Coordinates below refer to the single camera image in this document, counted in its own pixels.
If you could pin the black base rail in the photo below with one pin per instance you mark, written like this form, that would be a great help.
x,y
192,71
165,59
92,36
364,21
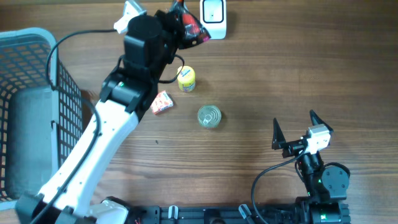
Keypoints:
x,y
217,214

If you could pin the black red snack packet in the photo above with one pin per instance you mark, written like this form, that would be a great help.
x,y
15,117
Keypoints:
x,y
191,32

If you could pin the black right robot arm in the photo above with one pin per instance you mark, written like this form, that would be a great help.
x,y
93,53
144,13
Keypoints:
x,y
326,184

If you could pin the yellow small bottle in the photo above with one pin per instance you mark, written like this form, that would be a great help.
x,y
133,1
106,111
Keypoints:
x,y
186,78

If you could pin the round tin can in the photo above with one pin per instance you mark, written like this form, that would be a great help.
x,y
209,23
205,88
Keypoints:
x,y
209,116

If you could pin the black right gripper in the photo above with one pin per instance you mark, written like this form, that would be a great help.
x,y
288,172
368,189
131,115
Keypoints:
x,y
279,137

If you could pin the grey plastic basket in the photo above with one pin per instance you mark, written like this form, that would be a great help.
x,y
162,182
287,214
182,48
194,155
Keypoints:
x,y
39,127

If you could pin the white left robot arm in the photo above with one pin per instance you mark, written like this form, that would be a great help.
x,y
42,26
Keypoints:
x,y
151,43

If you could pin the red white small carton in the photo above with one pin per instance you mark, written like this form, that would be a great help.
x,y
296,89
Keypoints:
x,y
161,102

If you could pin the white barcode scanner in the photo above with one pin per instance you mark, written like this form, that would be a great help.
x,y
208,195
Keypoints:
x,y
213,17

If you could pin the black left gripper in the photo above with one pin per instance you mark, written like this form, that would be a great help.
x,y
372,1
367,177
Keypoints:
x,y
175,28

